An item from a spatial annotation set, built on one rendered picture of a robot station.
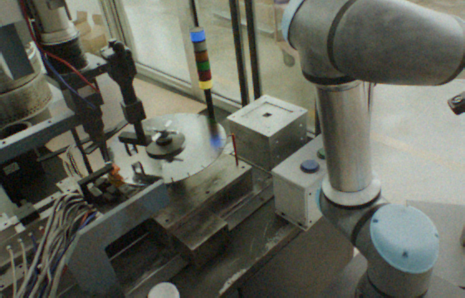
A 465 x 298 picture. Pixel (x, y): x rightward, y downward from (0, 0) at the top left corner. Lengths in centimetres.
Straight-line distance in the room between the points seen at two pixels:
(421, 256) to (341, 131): 25
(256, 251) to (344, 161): 39
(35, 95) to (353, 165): 117
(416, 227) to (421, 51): 37
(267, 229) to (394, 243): 41
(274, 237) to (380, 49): 66
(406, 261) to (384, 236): 5
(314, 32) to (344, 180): 32
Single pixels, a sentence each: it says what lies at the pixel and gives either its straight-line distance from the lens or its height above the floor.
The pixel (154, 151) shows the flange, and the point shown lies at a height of 96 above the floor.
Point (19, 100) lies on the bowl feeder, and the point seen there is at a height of 97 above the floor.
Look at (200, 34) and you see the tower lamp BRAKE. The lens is 123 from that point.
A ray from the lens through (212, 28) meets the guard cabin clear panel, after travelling 151.
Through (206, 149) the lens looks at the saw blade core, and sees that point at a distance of 104.
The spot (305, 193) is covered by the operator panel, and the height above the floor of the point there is 87.
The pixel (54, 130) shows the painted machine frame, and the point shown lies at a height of 103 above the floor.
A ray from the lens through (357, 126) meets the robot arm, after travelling 71.
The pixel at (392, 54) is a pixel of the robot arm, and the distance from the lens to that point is 53.
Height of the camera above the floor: 154
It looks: 34 degrees down
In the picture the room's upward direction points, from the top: 8 degrees counter-clockwise
